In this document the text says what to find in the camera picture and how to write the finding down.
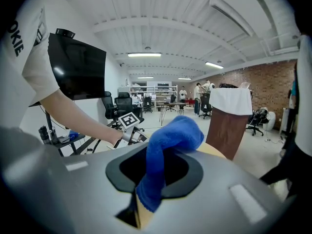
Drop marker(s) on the ceiling light panel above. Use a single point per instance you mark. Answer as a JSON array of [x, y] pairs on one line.
[[184, 78], [145, 77], [214, 65], [143, 54]]

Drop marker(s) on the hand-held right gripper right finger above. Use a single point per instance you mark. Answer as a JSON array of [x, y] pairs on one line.
[[219, 203]]

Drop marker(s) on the black tray stand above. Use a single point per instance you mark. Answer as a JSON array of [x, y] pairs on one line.
[[70, 143]]

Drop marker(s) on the red covered table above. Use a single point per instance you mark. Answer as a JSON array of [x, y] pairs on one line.
[[190, 102]]

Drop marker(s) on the blue cloth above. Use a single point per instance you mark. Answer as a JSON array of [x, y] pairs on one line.
[[175, 133]]

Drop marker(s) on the crumpled blue rag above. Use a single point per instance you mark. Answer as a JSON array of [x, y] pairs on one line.
[[73, 135]]

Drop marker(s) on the black office chair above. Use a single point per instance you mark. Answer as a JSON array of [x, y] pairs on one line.
[[205, 103], [108, 103], [125, 103], [258, 117], [148, 102]]

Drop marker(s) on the person's left forearm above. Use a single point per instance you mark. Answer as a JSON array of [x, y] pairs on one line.
[[80, 118]]

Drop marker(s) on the person's white shirt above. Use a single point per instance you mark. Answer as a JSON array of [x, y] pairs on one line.
[[19, 82]]

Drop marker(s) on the wooden trestle desk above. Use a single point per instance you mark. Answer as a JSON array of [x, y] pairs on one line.
[[173, 103]]

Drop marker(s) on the black camera bar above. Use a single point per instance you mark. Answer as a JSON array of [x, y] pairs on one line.
[[64, 32]]

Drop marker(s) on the white shelf rack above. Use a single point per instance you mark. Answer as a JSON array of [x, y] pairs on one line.
[[161, 90]]

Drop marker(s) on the brown wooden cabinet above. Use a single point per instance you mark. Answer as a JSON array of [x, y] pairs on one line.
[[226, 133]]

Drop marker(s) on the clear plastic bag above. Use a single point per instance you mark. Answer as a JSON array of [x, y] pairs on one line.
[[245, 85]]

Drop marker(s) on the large black monitor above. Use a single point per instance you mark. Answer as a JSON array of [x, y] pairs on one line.
[[78, 67]]

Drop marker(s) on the white bean bag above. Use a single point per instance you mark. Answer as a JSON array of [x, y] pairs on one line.
[[270, 122]]

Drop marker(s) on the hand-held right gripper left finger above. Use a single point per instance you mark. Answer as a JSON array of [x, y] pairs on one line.
[[61, 191]]

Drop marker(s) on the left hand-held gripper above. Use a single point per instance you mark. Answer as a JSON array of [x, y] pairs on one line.
[[129, 121]]

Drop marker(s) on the white draped sheet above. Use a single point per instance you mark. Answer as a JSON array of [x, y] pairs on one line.
[[231, 101]]

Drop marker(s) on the black spray bottle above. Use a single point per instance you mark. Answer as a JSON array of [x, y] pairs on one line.
[[54, 136]]

